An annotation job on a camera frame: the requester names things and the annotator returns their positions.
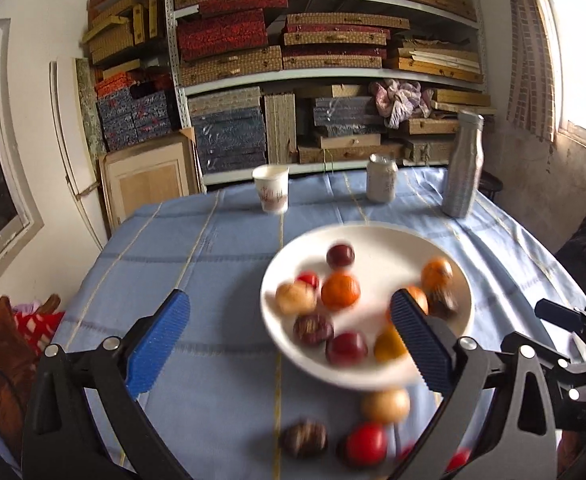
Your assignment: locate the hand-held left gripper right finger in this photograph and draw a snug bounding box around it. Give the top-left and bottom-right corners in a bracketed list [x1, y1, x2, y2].
[380, 287, 560, 480]

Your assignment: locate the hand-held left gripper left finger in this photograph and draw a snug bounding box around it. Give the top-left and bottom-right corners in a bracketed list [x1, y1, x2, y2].
[21, 289, 194, 480]

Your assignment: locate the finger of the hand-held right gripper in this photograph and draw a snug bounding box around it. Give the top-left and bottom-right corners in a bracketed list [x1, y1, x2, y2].
[534, 298, 586, 346]
[540, 347, 586, 433]

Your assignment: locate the orange persimmon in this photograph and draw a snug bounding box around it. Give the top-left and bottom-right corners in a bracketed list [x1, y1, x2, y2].
[373, 325, 409, 363]

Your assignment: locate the orange striped pepino melon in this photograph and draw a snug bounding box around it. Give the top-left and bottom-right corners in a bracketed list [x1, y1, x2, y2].
[387, 285, 430, 323]

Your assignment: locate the small brown fruit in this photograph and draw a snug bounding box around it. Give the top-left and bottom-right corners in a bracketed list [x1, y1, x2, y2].
[427, 287, 459, 320]

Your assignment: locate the dark red plum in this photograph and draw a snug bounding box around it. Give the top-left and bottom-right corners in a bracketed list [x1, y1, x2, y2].
[326, 243, 356, 271]
[325, 331, 369, 367]

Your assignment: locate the large orange mandarin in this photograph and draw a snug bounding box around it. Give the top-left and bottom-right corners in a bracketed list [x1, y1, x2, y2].
[320, 271, 361, 311]

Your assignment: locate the white oval bowl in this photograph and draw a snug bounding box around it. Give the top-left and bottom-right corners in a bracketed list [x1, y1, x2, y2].
[260, 224, 475, 391]

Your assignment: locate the pale striped pepino melon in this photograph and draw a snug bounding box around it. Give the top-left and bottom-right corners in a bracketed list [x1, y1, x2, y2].
[275, 281, 318, 317]

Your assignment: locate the small orange mandarin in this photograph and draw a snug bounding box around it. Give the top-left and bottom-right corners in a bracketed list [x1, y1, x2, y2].
[420, 257, 454, 293]

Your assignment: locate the brown passion fruit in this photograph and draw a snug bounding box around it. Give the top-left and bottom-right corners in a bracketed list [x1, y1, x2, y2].
[360, 387, 411, 426]

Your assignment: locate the red white cloth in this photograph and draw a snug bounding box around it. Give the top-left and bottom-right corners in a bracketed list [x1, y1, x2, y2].
[13, 302, 66, 356]

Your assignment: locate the black round stool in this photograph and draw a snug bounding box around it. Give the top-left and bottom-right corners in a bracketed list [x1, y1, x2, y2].
[478, 172, 504, 206]

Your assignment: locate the white drink can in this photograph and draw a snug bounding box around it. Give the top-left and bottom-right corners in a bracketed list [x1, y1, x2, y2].
[366, 154, 399, 204]

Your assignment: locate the silver ribbed bottle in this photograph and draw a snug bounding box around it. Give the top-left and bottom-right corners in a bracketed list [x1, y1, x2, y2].
[440, 109, 485, 219]

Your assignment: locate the white paper cup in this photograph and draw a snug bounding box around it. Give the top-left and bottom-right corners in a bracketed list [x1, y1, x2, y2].
[252, 164, 291, 215]

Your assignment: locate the white leaning board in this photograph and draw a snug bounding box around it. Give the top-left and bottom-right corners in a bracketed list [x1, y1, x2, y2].
[50, 57, 108, 251]

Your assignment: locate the stack of grey flat boxes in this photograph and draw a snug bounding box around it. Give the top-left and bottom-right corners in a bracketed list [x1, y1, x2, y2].
[188, 87, 269, 173]

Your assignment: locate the stack of blue floral boxes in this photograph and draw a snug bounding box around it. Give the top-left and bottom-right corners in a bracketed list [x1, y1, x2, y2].
[95, 72, 179, 153]

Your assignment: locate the stack of dark blue boxes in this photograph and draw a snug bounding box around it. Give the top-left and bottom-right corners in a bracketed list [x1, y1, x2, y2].
[313, 95, 386, 138]

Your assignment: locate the pink cloth bundle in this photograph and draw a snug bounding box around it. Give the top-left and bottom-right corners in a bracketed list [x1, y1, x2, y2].
[370, 80, 434, 128]

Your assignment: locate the upright straw box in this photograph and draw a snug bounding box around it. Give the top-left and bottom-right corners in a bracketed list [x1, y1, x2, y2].
[263, 92, 298, 165]

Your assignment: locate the green marbled board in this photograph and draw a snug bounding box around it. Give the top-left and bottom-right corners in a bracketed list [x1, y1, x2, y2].
[75, 57, 108, 153]

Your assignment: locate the brick pattern curtain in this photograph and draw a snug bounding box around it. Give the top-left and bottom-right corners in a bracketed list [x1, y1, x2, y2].
[506, 0, 559, 143]

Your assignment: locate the bright window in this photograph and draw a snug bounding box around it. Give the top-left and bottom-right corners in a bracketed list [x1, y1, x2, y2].
[530, 0, 586, 161]

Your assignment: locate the stack of wooden boxes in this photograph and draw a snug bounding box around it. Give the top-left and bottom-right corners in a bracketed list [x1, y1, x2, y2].
[383, 35, 496, 136]

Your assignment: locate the stack of woven straw boxes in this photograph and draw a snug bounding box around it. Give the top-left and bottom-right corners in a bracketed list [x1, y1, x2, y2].
[173, 0, 484, 86]

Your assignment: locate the stack of red patterned boxes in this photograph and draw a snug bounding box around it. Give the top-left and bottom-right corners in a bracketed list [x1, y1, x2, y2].
[175, 0, 289, 63]

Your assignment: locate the black cable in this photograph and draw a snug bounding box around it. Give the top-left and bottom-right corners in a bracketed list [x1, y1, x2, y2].
[0, 365, 28, 411]

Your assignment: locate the wooden frame panel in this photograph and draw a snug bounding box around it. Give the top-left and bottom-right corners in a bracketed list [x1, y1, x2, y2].
[98, 127, 204, 238]

